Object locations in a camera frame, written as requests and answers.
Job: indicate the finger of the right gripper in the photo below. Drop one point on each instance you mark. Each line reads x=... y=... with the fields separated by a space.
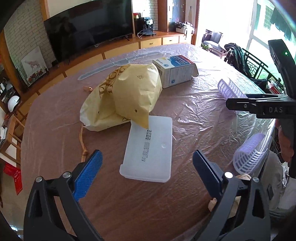
x=265 y=95
x=243 y=104

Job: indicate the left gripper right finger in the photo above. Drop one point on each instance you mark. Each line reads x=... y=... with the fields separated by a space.
x=241 y=211

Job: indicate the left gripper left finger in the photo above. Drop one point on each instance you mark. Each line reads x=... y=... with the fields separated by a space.
x=42 y=219

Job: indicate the white blue carton box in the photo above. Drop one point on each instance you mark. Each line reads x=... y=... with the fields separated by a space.
x=174 y=70

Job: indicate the yellow paper bag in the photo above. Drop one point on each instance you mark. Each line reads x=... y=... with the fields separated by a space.
x=129 y=93

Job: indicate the person right hand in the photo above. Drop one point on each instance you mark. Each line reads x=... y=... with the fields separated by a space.
x=287 y=151

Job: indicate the barcode label sheet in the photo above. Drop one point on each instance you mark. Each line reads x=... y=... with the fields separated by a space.
x=230 y=90
x=248 y=157

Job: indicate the black chair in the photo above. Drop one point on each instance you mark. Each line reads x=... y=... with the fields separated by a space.
x=253 y=68

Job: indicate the red crate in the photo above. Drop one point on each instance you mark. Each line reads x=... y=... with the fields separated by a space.
x=14 y=172

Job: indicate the potted plant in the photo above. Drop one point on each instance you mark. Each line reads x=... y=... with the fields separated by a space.
x=206 y=47

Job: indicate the small wooden side table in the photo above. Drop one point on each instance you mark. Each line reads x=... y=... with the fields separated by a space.
x=10 y=143

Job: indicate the white flat plastic box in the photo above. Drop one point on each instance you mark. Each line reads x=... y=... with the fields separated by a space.
x=148 y=152

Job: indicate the wooden tv cabinet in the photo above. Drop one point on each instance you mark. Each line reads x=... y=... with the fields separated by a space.
x=96 y=54

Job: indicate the white helmet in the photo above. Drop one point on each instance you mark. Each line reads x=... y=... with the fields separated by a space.
x=13 y=102

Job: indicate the black coffee machine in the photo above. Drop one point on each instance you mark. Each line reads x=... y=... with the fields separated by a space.
x=144 y=27

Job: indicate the horse picture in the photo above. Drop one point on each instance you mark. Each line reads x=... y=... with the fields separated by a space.
x=34 y=66

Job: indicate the black television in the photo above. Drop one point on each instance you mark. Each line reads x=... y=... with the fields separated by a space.
x=86 y=25

